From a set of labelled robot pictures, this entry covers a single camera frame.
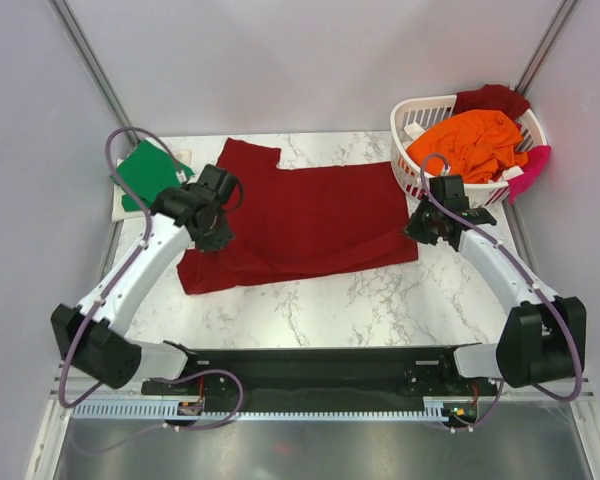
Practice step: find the folded white cloth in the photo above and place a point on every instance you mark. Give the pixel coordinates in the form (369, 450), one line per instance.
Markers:
(184, 156)

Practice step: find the left aluminium frame post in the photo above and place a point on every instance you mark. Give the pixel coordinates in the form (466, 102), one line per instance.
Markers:
(90, 60)

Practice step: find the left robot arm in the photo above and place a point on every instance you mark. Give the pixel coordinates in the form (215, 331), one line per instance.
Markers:
(91, 336)

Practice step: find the white slotted cable duct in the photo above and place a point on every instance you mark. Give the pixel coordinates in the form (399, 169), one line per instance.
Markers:
(174, 410)

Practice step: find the orange t shirt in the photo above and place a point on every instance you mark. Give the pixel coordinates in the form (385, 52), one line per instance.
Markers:
(479, 145)

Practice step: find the pink garment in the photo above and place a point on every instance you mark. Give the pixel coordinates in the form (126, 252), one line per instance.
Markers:
(537, 160)

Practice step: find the dark red t shirt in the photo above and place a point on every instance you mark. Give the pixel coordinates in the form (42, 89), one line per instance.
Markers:
(301, 223)

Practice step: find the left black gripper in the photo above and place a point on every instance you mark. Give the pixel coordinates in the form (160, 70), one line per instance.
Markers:
(218, 241)

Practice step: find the dark red shirt in basket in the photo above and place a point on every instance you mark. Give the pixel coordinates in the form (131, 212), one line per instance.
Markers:
(492, 97)

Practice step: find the aluminium frame post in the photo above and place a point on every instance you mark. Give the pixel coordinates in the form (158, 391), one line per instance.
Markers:
(559, 21)
(90, 60)

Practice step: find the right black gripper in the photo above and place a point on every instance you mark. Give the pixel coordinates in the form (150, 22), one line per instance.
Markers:
(413, 229)

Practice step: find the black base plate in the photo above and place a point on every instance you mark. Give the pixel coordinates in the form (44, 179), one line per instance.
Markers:
(323, 379)

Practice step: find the right aluminium frame post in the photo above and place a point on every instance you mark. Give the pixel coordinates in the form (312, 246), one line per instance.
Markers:
(559, 21)

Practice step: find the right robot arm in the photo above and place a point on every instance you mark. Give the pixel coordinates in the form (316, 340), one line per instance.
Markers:
(544, 335)

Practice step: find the folded green t shirt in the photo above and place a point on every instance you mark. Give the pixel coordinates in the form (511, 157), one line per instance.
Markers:
(148, 170)

